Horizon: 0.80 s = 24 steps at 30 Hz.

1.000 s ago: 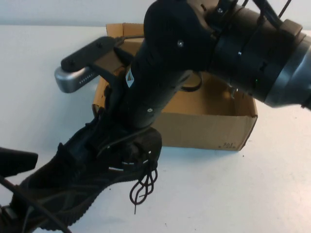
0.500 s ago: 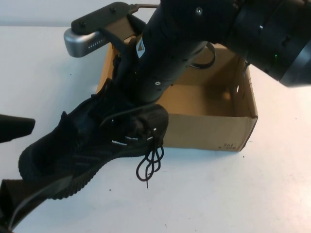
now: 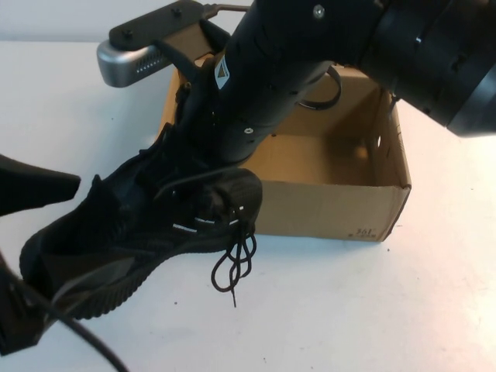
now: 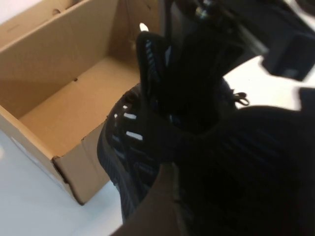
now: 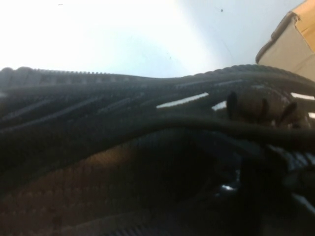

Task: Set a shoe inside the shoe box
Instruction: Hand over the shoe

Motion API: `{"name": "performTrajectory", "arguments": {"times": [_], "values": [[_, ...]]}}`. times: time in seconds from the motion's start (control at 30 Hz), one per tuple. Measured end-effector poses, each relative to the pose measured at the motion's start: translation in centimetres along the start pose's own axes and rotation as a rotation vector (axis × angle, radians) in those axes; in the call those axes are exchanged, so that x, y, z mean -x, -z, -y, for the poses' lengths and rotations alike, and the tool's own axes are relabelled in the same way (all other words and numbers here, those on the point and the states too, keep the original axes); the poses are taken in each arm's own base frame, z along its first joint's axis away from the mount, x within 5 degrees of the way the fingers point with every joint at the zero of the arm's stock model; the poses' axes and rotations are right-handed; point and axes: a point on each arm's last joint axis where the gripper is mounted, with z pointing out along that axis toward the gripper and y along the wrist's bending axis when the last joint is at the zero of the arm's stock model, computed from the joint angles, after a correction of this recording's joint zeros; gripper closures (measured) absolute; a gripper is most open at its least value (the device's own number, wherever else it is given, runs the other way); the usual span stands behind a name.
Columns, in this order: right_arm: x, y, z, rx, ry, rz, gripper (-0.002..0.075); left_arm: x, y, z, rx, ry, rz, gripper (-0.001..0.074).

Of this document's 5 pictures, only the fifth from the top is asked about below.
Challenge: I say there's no black knit sneaker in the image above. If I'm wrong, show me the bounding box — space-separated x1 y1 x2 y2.
0 63 315 236

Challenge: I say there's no brown cardboard shoe box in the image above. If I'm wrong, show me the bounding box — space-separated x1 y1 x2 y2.
255 0 315 76

